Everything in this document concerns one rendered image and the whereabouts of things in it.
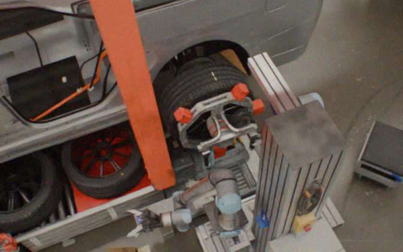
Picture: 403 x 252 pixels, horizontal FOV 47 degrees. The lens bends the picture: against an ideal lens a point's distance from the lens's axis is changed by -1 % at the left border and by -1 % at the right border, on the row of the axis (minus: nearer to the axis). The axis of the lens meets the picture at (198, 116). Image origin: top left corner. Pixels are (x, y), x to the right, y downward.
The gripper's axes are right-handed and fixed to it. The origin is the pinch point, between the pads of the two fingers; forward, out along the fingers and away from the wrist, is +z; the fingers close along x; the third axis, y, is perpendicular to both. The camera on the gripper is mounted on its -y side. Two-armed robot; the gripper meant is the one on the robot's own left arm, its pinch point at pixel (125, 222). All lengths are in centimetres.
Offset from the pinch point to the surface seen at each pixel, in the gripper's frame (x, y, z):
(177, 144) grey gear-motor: 100, 68, -30
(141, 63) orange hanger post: 41, -75, -23
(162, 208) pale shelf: 48, 73, -13
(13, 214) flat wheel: 57, 66, 95
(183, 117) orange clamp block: 71, 4, -38
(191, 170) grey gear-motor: 82, 79, -38
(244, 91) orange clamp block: 81, -2, -81
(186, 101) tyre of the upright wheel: 82, 0, -42
